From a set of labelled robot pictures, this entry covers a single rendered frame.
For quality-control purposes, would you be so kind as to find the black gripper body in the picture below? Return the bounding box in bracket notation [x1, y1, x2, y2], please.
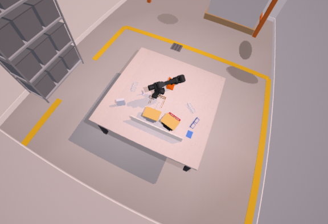
[151, 89, 160, 99]

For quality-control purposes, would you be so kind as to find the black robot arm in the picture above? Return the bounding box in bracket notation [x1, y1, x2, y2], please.
[148, 74, 186, 95]

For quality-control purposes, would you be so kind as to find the blue square tile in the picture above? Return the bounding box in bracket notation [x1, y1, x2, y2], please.
[186, 131, 193, 138]

